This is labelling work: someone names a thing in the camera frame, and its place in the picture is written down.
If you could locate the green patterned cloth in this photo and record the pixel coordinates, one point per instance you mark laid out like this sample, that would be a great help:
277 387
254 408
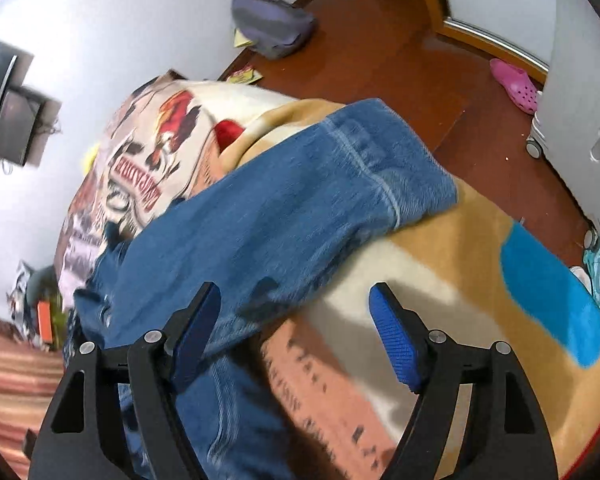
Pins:
59 325

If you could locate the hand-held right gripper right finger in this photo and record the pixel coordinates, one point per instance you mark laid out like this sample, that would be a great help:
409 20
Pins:
395 335

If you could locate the purple grey backpack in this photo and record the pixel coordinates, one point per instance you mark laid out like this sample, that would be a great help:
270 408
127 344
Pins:
272 25

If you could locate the printed blanket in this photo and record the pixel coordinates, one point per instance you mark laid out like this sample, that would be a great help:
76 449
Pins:
455 270

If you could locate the wooden door frame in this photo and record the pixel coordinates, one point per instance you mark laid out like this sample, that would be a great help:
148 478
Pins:
432 0

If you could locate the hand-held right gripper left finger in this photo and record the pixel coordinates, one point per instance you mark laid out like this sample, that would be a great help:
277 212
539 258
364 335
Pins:
195 332

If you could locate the orange box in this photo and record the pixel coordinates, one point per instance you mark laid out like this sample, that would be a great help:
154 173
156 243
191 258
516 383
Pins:
44 322

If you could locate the pile of clutter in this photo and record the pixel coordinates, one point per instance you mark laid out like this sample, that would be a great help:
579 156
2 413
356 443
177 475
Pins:
25 285

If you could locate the pink slipper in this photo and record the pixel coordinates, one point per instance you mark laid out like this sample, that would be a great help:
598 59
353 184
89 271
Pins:
515 85

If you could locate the white wheeled cabinet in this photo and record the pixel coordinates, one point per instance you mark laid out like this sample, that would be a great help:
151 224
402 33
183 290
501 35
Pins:
575 85

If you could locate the blue denim jeans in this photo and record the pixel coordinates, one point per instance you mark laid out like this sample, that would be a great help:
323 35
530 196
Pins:
280 210

